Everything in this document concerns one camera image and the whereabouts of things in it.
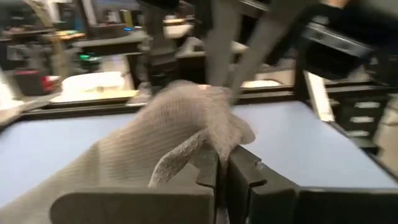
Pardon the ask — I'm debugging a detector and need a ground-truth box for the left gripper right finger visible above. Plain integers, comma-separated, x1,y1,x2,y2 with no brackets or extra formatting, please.
224,145,398,224

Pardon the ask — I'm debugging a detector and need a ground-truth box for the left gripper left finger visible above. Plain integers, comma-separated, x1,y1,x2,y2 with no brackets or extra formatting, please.
49,148,220,224

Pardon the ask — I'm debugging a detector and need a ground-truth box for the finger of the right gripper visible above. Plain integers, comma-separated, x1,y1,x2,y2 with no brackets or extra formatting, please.
203,0,241,90
231,5,309,95

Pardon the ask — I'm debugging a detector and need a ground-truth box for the grey waffle-weave towel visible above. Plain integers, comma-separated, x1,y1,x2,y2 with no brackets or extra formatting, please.
0,79,256,224

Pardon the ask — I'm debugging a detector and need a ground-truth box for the blue table mat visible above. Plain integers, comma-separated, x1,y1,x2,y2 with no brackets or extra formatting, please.
0,100,398,209

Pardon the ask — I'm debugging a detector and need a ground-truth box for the black drawer cabinet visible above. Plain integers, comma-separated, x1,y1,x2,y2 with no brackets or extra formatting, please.
329,92,384,147

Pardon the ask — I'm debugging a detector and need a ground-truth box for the white block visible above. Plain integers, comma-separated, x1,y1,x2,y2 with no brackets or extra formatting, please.
61,71,126,95

